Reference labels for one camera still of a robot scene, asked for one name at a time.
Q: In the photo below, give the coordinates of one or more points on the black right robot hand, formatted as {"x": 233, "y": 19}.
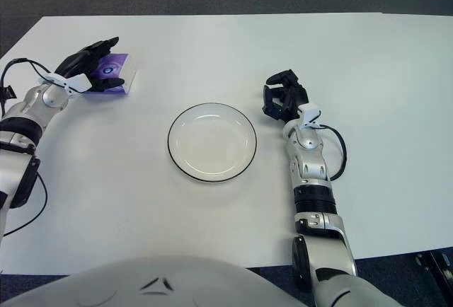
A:
{"x": 292, "y": 96}

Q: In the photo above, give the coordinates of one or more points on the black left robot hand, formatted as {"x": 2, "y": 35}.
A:
{"x": 79, "y": 61}

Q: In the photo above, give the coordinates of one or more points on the purple tissue paper pack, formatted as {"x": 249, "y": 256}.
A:
{"x": 120, "y": 64}

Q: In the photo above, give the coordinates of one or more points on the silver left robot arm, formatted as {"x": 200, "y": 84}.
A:
{"x": 21, "y": 116}

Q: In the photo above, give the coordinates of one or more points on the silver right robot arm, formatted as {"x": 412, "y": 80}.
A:
{"x": 311, "y": 165}

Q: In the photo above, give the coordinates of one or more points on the white plate black rim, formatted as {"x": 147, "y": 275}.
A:
{"x": 212, "y": 142}

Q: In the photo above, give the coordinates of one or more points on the white left wrist connector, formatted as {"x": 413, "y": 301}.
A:
{"x": 78, "y": 82}

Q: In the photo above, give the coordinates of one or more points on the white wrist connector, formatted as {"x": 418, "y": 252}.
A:
{"x": 311, "y": 112}
{"x": 78, "y": 82}

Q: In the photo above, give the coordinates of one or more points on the white right wrist connector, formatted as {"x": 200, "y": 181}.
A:
{"x": 311, "y": 112}

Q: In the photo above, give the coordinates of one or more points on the grey robot torso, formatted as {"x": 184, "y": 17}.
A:
{"x": 159, "y": 282}

